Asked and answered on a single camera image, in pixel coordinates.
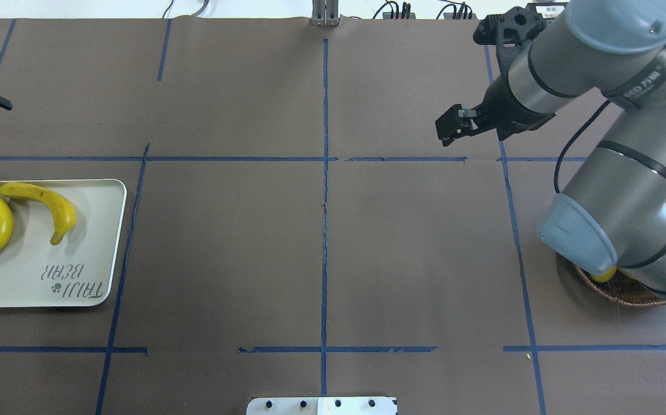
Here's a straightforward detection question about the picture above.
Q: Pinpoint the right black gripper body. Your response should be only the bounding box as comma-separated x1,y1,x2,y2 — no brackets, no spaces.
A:
474,78,556,140

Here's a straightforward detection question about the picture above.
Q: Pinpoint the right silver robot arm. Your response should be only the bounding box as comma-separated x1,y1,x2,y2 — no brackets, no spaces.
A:
435,1,666,301

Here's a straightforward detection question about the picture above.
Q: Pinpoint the brown wicker basket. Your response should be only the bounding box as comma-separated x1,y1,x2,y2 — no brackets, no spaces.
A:
555,254,666,309

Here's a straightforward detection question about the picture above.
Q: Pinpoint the white bear tray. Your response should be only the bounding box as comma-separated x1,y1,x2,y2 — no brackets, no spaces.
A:
0,178,127,308

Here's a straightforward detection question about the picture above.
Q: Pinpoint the yellow lemon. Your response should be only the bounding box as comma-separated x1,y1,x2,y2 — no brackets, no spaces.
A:
589,266,618,284

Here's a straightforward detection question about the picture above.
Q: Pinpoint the white pillar with base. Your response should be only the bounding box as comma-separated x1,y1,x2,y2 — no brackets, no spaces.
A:
246,396,399,414

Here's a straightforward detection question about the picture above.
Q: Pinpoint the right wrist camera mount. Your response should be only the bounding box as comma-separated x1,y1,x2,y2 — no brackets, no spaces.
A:
472,7,547,68

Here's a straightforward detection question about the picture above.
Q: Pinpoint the right black camera cable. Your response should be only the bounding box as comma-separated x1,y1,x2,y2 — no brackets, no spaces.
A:
554,99,611,194

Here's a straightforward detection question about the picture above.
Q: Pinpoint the aluminium frame post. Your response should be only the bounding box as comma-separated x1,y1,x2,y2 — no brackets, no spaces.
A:
311,0,340,27

